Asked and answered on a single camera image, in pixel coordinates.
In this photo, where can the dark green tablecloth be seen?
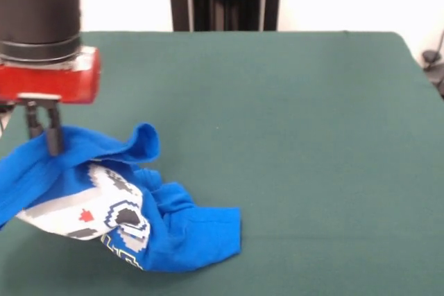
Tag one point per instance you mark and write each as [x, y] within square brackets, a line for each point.
[277, 119]

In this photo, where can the blue printed shirt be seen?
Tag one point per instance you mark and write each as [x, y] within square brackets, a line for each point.
[194, 233]

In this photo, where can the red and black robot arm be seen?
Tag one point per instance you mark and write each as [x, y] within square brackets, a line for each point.
[38, 8]

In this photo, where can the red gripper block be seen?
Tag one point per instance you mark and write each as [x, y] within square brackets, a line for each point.
[52, 81]

